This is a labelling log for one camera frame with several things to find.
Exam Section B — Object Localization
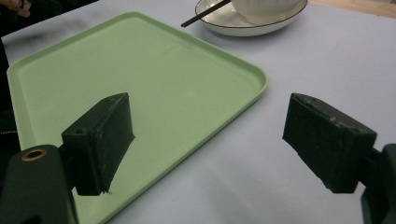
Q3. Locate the black chopstick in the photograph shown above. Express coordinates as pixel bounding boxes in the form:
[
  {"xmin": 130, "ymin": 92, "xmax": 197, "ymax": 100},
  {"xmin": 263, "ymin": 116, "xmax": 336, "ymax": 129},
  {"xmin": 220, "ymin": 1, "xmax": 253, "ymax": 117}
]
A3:
[{"xmin": 180, "ymin": 0, "xmax": 232, "ymax": 28}]

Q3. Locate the white ribbed bowl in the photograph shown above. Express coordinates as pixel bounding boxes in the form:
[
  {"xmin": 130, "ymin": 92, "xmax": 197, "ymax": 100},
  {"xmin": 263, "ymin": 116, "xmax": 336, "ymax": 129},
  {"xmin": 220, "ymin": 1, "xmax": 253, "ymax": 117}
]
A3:
[{"xmin": 230, "ymin": 0, "xmax": 303, "ymax": 26}]

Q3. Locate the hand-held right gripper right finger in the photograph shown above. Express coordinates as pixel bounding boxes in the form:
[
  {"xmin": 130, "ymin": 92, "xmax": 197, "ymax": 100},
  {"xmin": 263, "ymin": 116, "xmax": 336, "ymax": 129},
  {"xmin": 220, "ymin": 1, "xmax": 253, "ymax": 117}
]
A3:
[{"xmin": 282, "ymin": 92, "xmax": 396, "ymax": 224}]

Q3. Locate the white plate with dark rim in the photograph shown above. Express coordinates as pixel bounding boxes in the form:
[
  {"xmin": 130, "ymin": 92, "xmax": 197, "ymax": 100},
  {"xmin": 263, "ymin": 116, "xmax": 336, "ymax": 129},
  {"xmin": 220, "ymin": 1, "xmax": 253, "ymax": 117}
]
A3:
[{"xmin": 194, "ymin": 0, "xmax": 309, "ymax": 37}]

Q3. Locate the light green plastic tray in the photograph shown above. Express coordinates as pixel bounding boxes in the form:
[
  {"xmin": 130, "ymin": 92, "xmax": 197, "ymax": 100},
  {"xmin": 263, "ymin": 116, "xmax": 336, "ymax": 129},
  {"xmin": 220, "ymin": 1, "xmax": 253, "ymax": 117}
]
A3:
[{"xmin": 7, "ymin": 11, "xmax": 269, "ymax": 224}]

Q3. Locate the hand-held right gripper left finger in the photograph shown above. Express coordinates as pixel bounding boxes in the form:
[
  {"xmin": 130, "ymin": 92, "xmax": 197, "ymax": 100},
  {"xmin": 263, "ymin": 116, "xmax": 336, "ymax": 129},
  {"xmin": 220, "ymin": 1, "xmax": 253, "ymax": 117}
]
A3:
[{"xmin": 0, "ymin": 91, "xmax": 136, "ymax": 224}]

